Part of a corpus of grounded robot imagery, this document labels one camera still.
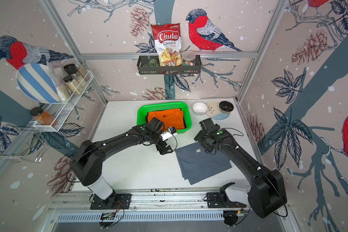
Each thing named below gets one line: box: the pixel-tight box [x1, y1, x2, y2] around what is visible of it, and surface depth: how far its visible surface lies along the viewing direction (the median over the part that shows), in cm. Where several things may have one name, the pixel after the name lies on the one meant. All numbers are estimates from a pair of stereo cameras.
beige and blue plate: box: [206, 100, 231, 120], surface depth 113 cm
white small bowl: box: [192, 101, 208, 115], surface depth 114 cm
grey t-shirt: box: [174, 142, 232, 186], surface depth 87 cm
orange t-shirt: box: [147, 108, 186, 130], surface depth 108 cm
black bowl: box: [218, 100, 234, 114], surface depth 113 cm
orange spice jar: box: [29, 106, 58, 128], surface depth 63 cm
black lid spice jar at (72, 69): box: [63, 63, 87, 88], surface depth 81 cm
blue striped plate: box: [15, 62, 61, 104], surface depth 68 cm
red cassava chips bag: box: [150, 22, 183, 67], surface depth 84 cm
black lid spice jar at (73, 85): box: [63, 75, 83, 95], surface depth 79 cm
